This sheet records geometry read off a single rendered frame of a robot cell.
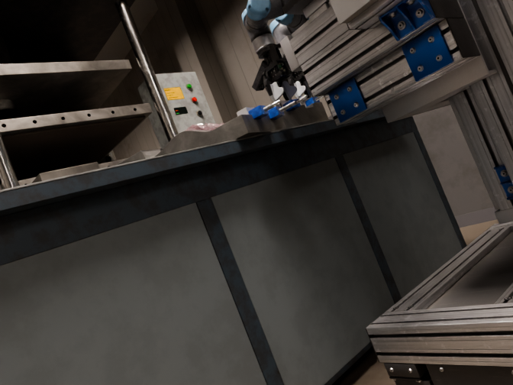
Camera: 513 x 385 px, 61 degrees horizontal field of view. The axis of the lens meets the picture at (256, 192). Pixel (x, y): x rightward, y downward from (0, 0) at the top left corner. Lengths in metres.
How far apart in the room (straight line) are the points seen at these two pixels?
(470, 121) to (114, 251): 0.92
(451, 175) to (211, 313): 2.32
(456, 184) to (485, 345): 2.23
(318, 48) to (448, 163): 2.11
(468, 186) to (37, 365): 2.70
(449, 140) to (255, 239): 2.09
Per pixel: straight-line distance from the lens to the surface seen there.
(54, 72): 2.16
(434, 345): 1.06
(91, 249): 1.00
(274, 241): 1.27
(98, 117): 2.09
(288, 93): 1.58
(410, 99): 1.17
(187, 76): 2.53
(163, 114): 2.17
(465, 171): 3.11
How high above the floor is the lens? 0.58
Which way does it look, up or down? 3 degrees up
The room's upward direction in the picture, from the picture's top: 22 degrees counter-clockwise
